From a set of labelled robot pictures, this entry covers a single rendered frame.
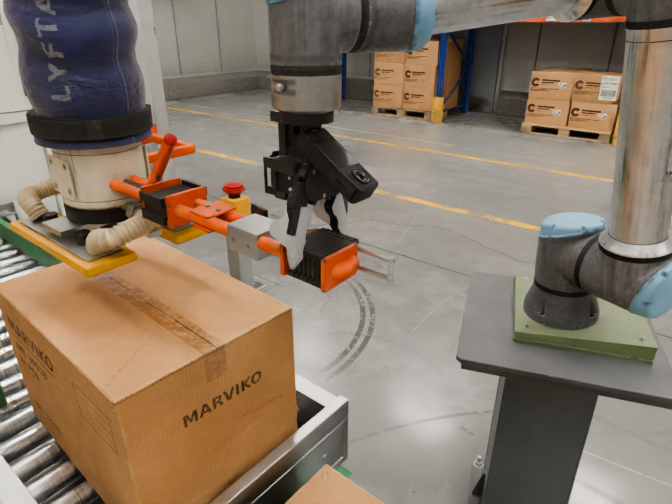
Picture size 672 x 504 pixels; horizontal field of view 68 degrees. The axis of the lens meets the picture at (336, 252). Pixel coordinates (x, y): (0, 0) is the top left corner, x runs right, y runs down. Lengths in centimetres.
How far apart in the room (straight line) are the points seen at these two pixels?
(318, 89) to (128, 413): 61
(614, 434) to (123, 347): 194
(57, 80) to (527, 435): 143
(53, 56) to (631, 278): 121
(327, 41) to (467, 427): 183
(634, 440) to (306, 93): 206
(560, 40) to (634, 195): 813
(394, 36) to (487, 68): 891
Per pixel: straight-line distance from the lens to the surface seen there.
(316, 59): 63
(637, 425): 250
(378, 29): 67
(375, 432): 215
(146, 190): 97
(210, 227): 84
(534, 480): 173
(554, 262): 136
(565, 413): 156
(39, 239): 118
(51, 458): 150
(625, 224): 122
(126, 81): 106
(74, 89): 103
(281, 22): 64
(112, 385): 95
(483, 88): 963
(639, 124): 113
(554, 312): 141
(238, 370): 105
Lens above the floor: 151
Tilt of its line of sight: 25 degrees down
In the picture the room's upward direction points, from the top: straight up
